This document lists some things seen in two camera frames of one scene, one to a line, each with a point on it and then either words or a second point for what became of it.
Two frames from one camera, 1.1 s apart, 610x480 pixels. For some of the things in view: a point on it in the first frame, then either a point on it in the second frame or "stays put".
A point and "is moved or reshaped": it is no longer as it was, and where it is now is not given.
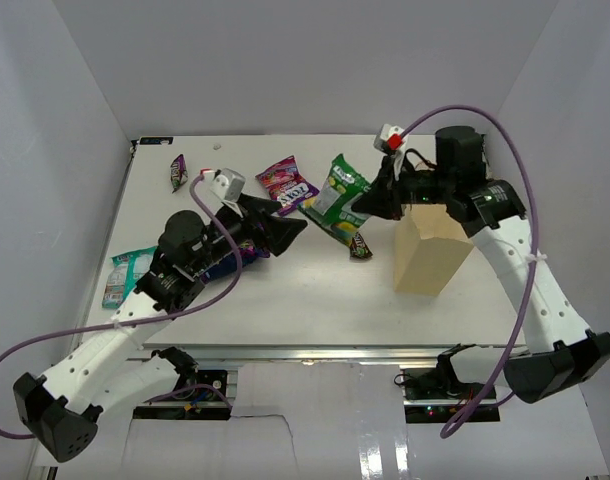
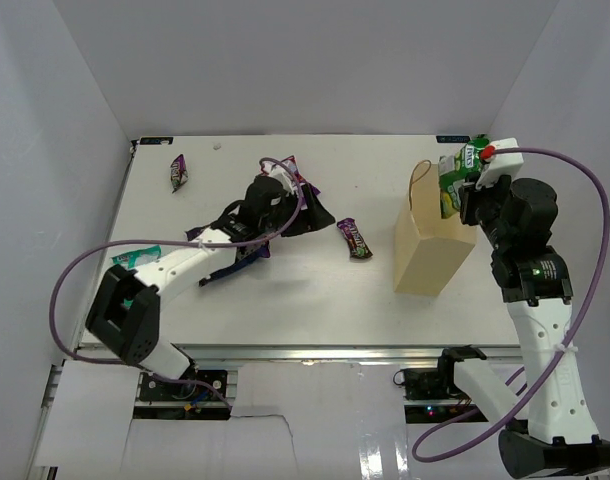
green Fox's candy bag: [332, 208] is moved or reshaped
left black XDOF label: [155, 140] stays put
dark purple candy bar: [358, 247] stays put
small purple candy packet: [178, 172] stays put
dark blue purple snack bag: [250, 252] stays put
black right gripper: [384, 197] to [470, 195]
